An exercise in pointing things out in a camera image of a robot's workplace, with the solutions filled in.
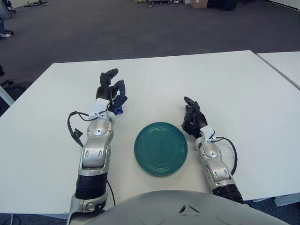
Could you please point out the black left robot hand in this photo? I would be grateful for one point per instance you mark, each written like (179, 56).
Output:
(103, 93)

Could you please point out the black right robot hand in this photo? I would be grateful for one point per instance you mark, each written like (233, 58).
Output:
(195, 119)

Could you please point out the blue gum box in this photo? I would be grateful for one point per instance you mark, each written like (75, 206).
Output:
(119, 110)

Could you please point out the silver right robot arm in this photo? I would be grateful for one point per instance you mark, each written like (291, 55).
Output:
(213, 154)

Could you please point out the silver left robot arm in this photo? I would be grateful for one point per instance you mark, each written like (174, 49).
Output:
(98, 145)

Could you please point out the teal ribbed plate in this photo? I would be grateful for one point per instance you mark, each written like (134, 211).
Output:
(161, 150)

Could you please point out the black office chair base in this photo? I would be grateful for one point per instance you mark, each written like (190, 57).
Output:
(16, 85)

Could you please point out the silver robot torso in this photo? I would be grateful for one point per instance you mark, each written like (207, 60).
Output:
(164, 208)

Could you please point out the white slanted table leg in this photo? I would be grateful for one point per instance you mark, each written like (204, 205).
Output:
(6, 95)

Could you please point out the wheeled equipment carts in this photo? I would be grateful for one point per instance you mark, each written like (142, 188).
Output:
(161, 2)

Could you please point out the black tripod base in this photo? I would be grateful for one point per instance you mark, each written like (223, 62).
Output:
(37, 3)

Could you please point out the brown cardboard box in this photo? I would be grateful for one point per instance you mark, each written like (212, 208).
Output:
(199, 3)

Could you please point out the person's leg with white shoe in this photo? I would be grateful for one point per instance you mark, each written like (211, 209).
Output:
(4, 30)

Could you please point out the large black case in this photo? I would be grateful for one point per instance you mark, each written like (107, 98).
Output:
(222, 4)

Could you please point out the white table foot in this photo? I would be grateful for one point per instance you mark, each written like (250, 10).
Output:
(287, 200)

